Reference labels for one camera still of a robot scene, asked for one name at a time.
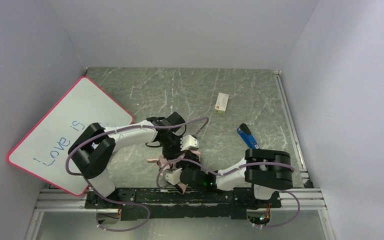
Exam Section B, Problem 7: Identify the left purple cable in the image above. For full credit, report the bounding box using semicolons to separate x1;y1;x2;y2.
65;116;210;232

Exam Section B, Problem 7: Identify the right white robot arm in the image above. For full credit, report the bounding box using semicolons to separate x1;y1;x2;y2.
179;148;295;200

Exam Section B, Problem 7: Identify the small white cardboard box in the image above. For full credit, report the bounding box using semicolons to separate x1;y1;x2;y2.
214;92;229;115

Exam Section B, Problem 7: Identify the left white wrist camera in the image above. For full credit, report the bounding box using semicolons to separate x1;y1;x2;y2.
180;134;200;151

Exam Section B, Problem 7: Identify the pink and black umbrella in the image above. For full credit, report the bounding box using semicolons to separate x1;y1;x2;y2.
146;150;202;195

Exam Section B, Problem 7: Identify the purple cable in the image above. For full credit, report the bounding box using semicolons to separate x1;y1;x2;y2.
65;116;210;232
156;158;302;230

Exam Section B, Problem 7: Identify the red framed whiteboard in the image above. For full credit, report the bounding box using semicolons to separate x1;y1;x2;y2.
6;77;134;196

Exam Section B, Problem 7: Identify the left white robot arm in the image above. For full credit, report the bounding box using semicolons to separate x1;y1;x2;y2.
68;112;186;197

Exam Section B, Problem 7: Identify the aluminium frame rail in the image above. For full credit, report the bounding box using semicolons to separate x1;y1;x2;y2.
25;188;335;240

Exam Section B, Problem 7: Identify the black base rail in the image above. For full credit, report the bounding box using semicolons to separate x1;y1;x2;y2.
84;187;282;221

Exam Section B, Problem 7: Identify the blue marker pen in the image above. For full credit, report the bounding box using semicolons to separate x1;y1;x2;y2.
236;123;260;149

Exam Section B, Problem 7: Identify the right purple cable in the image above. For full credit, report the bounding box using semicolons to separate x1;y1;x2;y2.
156;158;302;230

